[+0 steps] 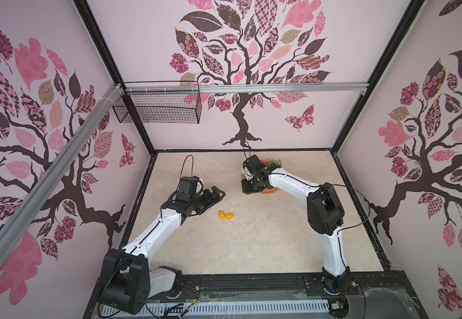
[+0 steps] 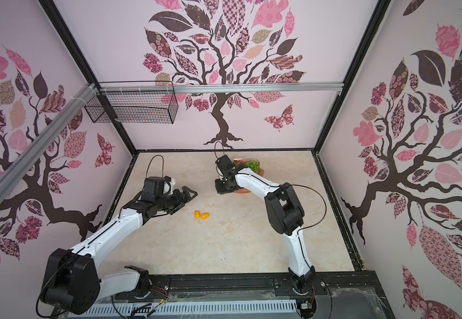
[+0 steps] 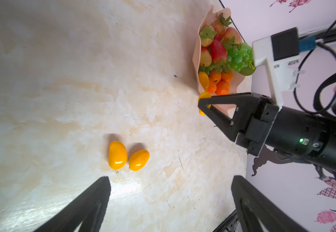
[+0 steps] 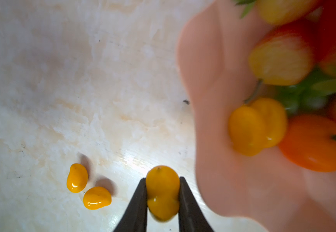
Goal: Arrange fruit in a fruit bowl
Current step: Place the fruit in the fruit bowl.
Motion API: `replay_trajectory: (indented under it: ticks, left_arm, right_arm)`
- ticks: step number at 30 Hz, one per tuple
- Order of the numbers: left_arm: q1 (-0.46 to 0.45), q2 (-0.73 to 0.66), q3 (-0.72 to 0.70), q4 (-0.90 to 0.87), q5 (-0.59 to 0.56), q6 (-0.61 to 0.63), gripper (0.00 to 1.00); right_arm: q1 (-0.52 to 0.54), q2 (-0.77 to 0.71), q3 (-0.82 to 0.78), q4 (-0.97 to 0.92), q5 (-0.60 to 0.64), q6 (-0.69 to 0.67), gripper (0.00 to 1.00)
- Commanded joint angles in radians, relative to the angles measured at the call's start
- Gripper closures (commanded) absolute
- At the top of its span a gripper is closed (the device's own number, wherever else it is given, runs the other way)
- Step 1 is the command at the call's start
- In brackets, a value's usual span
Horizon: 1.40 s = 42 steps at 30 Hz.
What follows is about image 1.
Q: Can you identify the pink leaf-shaped bowl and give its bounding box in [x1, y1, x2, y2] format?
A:
[241, 159, 282, 194]

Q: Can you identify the green grape bunch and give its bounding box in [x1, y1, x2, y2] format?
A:
[267, 159, 282, 167]

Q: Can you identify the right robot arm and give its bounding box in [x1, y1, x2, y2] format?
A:
[242, 155, 349, 295]

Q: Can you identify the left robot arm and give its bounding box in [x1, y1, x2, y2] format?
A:
[97, 176, 226, 314]

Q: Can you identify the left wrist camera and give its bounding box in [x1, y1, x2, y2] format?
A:
[194, 176, 204, 194]

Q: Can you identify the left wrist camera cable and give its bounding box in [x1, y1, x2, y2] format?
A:
[180, 155, 195, 179]

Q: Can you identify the black wire basket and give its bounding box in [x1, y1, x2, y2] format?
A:
[113, 80, 202, 124]

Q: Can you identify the white slotted cable duct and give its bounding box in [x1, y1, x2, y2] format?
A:
[146, 300, 331, 319]

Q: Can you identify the back aluminium rail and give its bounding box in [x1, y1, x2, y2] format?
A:
[125, 82, 369, 94]

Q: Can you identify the aluminium rail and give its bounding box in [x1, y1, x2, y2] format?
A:
[0, 83, 123, 267]
[125, 82, 369, 94]

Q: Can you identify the black base frame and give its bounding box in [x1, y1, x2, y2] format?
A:
[82, 270, 429, 319]

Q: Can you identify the left aluminium rail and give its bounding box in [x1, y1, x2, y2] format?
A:
[0, 83, 123, 267]

